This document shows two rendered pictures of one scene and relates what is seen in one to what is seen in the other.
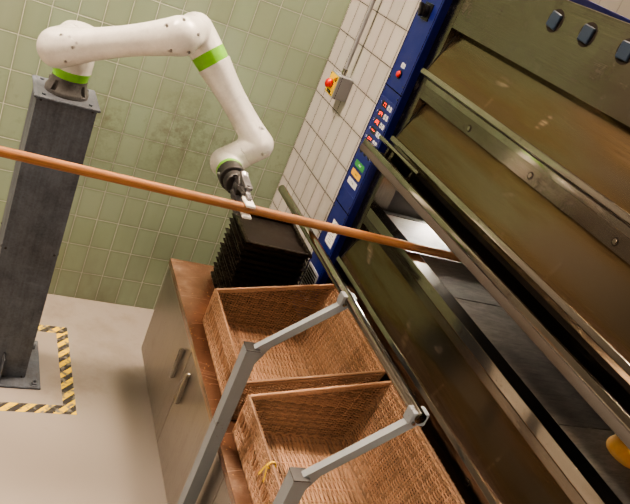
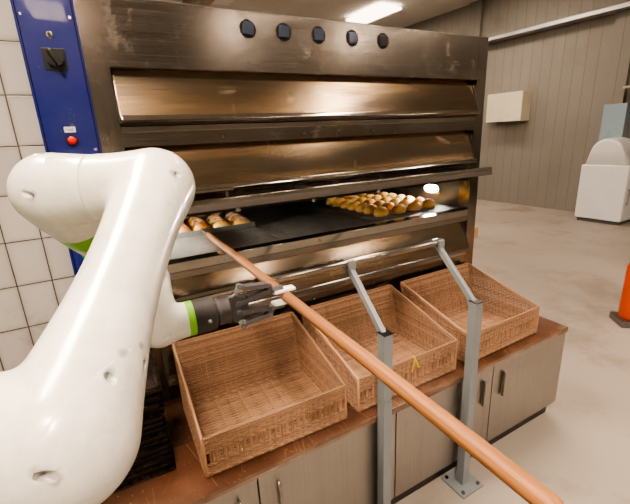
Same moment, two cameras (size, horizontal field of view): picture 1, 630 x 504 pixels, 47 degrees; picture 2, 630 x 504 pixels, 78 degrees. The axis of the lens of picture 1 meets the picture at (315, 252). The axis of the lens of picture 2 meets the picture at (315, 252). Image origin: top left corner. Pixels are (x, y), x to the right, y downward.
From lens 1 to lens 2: 2.44 m
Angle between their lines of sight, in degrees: 84
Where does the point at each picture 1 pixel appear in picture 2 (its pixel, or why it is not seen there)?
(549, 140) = (306, 106)
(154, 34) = (179, 200)
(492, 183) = (274, 156)
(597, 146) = (333, 94)
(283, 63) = not seen: outside the picture
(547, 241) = (338, 156)
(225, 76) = not seen: hidden behind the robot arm
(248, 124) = not seen: hidden behind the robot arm
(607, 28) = (296, 24)
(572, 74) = (290, 61)
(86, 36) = (134, 312)
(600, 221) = (360, 127)
